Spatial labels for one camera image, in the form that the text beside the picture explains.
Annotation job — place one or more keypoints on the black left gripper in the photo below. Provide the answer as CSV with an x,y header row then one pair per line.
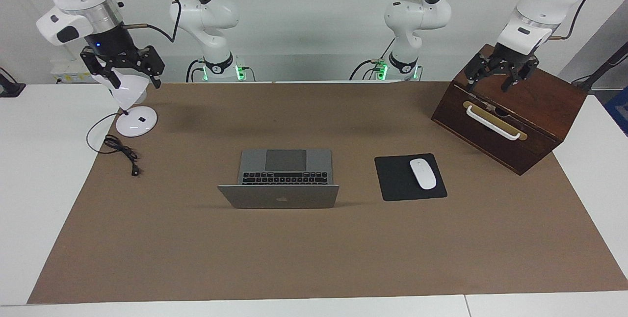
x,y
510,57

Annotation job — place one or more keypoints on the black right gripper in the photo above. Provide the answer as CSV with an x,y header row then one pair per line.
x,y
115,44

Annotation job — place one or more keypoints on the silver laptop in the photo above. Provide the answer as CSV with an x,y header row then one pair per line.
x,y
284,197

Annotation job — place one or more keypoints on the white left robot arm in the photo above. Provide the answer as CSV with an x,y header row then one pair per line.
x,y
417,13

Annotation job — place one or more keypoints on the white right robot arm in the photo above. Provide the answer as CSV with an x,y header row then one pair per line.
x,y
206,13

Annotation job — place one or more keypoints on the white desk lamp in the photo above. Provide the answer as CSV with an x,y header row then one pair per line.
x,y
137,123

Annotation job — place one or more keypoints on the dark wooden box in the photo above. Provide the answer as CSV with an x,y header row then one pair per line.
x,y
539,111

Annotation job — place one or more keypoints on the white computer mouse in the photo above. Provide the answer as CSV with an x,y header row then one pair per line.
x,y
423,173

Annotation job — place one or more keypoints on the black stand leg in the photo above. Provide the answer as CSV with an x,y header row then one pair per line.
x,y
606,64

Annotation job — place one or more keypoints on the blue object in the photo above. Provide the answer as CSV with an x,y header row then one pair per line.
x,y
619,111

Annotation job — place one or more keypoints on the black mouse pad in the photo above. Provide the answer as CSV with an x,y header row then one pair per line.
x,y
395,179

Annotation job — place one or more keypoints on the brown table mat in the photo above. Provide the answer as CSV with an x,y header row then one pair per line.
x,y
314,253

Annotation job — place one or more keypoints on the black clamp mount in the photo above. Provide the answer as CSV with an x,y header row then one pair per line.
x,y
10,89

